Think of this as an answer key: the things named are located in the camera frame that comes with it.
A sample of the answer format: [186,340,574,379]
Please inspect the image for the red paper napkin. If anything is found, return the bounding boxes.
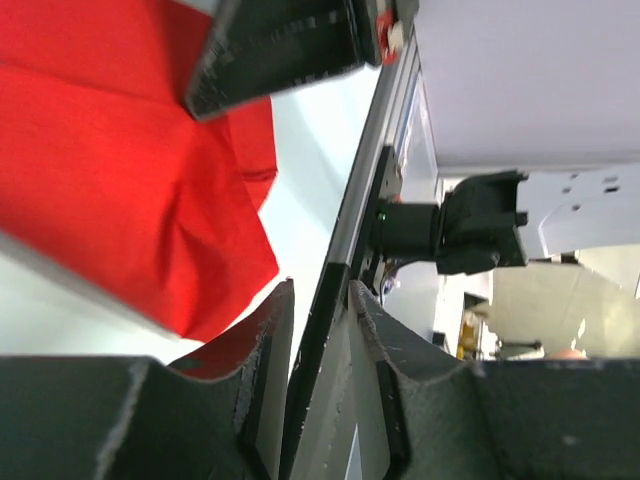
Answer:
[1,1,278,363]

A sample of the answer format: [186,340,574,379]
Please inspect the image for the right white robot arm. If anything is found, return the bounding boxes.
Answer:
[204,1,639,283]

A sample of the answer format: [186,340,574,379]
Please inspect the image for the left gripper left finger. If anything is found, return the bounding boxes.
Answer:
[1,280,295,479]

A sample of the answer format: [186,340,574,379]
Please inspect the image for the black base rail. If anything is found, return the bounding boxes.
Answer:
[277,144,406,480]

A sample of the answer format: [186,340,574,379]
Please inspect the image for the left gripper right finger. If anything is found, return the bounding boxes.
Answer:
[348,281,639,479]

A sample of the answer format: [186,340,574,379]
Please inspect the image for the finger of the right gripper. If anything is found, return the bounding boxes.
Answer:
[185,0,382,120]

